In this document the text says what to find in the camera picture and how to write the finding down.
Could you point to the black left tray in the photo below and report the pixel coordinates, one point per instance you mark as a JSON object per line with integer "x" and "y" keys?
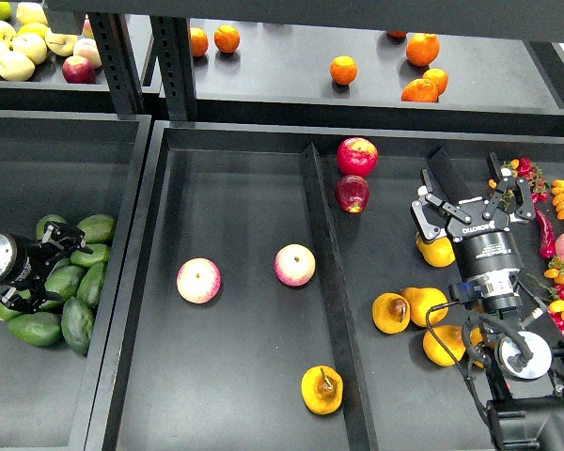
{"x": 73, "y": 165}

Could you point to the dark red apple on shelf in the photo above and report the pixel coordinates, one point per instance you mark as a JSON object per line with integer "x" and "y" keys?
{"x": 77, "y": 69}

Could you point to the yellow pear with brown end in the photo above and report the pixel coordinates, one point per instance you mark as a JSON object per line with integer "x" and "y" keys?
{"x": 391, "y": 313}

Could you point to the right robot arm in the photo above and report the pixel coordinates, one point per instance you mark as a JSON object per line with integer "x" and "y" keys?
{"x": 525, "y": 374}

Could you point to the bright red apple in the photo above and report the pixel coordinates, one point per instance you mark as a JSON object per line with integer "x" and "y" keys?
{"x": 357, "y": 156}

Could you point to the red chili pepper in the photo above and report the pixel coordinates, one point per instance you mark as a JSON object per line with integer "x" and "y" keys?
{"x": 547, "y": 246}

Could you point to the orange behind right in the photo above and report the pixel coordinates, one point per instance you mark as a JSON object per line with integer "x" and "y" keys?
{"x": 437, "y": 76}

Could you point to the orange far left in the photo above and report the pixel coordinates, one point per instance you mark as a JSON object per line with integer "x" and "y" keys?
{"x": 199, "y": 42}

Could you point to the black tray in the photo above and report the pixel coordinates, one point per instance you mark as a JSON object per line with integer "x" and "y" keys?
{"x": 73, "y": 165}
{"x": 226, "y": 374}

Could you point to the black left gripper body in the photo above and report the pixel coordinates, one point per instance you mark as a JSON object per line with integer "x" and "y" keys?
{"x": 29, "y": 263}

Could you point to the black centre tray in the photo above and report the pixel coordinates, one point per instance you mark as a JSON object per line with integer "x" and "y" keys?
{"x": 226, "y": 374}

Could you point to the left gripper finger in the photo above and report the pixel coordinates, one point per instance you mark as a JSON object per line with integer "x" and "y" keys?
{"x": 65, "y": 238}
{"x": 30, "y": 301}

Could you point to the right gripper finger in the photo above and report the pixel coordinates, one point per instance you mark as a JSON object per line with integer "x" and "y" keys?
{"x": 426, "y": 199}
{"x": 523, "y": 212}

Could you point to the green avocado middle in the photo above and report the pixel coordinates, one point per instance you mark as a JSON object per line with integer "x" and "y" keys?
{"x": 42, "y": 329}

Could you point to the pink apple right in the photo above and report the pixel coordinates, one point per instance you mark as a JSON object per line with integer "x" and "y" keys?
{"x": 294, "y": 265}

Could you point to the orange middle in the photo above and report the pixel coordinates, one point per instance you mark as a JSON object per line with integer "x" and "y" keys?
{"x": 343, "y": 70}

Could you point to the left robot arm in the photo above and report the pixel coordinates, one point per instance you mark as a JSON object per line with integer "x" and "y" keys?
{"x": 26, "y": 264}

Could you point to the yellow apple front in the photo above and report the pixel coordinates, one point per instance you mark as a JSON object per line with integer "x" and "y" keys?
{"x": 16, "y": 66}

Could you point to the pink apple left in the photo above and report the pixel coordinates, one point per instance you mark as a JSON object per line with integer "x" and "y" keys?
{"x": 198, "y": 280}

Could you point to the green avocado upper left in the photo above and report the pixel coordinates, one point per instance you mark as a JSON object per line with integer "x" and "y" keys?
{"x": 42, "y": 222}

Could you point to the black shelf post right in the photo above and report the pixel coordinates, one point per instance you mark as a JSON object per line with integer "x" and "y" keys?
{"x": 173, "y": 48}

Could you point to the pink apple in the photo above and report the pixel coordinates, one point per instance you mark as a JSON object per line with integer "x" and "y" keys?
{"x": 294, "y": 265}
{"x": 198, "y": 280}

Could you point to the black shelf post left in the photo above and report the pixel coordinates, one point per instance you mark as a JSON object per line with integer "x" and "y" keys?
{"x": 118, "y": 64}

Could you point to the cherry tomato cluster upper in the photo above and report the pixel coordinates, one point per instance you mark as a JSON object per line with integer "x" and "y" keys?
{"x": 521, "y": 168}

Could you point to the dark green avocado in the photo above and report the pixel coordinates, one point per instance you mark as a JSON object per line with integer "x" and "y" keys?
{"x": 61, "y": 285}

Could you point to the large orange upper right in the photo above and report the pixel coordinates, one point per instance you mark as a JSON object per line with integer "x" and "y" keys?
{"x": 422, "y": 49}

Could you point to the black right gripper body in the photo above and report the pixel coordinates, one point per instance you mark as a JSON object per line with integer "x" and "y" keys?
{"x": 485, "y": 247}

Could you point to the orange front right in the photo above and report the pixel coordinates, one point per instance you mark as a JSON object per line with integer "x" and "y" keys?
{"x": 420, "y": 90}

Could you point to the black shelf post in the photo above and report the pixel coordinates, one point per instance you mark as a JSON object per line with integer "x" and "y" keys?
{"x": 173, "y": 48}
{"x": 118, "y": 64}

